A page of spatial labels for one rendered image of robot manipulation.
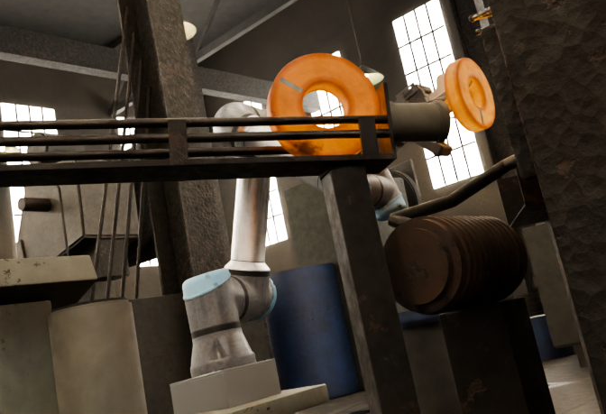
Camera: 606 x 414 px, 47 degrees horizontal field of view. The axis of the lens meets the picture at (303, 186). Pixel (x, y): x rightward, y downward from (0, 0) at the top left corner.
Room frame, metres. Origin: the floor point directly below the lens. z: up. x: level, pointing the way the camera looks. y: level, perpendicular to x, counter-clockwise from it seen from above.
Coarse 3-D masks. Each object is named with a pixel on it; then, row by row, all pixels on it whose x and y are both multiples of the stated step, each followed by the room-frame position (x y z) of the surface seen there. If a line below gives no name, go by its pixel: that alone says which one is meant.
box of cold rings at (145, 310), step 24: (144, 312) 3.97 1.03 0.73; (168, 312) 4.09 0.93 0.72; (144, 336) 3.95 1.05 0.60; (168, 336) 4.07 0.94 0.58; (264, 336) 4.63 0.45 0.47; (144, 360) 3.93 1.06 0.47; (168, 360) 4.05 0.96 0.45; (144, 384) 3.92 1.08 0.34; (168, 384) 4.03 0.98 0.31; (168, 408) 4.01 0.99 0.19
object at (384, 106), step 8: (384, 88) 0.88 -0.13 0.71; (384, 96) 0.89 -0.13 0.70; (384, 104) 0.89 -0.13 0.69; (384, 112) 0.89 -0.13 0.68; (384, 128) 0.90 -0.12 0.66; (392, 128) 0.88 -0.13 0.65; (392, 136) 0.88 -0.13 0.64; (384, 144) 0.91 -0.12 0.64; (392, 144) 0.88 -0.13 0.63; (384, 152) 0.91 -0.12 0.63; (392, 152) 0.88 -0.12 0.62; (392, 160) 0.89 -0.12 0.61; (384, 168) 0.93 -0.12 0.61
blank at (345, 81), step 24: (288, 72) 0.87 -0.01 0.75; (312, 72) 0.88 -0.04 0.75; (336, 72) 0.89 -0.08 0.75; (360, 72) 0.90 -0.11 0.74; (288, 96) 0.87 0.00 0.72; (336, 96) 0.91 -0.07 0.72; (360, 96) 0.90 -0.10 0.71; (288, 144) 0.88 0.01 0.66; (312, 144) 0.88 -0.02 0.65; (336, 144) 0.88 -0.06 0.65; (360, 144) 0.89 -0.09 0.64
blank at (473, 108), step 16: (448, 64) 1.34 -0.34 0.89; (464, 64) 1.33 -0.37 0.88; (448, 80) 1.31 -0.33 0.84; (464, 80) 1.32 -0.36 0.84; (480, 80) 1.37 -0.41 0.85; (448, 96) 1.31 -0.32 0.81; (464, 96) 1.31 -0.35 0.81; (480, 96) 1.38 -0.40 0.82; (464, 112) 1.31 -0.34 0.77; (480, 112) 1.35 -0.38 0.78; (464, 128) 1.35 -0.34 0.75; (480, 128) 1.35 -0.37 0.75
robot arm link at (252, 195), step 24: (240, 192) 1.68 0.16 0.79; (264, 192) 1.69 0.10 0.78; (240, 216) 1.69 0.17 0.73; (264, 216) 1.70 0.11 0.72; (240, 240) 1.69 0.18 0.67; (264, 240) 1.72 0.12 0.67; (240, 264) 1.69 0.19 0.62; (264, 264) 1.73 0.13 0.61; (264, 288) 1.72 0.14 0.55; (264, 312) 1.75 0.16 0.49
